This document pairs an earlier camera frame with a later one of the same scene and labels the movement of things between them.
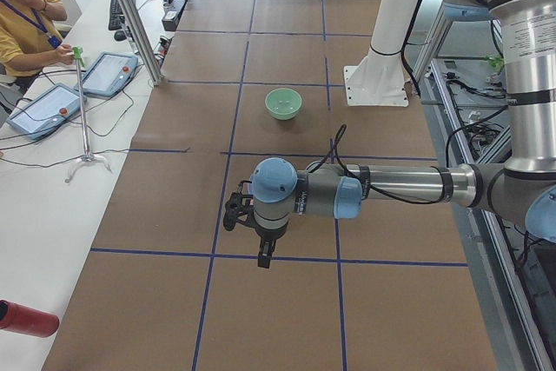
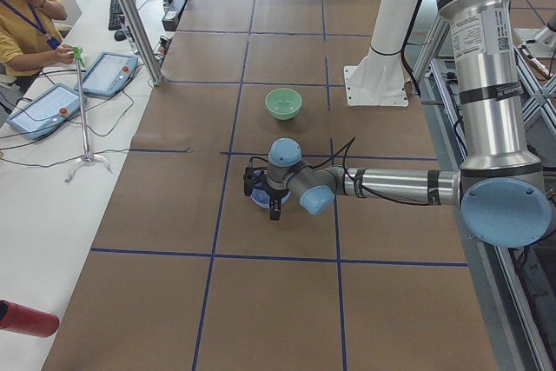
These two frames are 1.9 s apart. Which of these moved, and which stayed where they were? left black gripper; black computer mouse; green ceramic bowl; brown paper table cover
Moved: left black gripper
Stayed: green ceramic bowl; brown paper table cover; black computer mouse
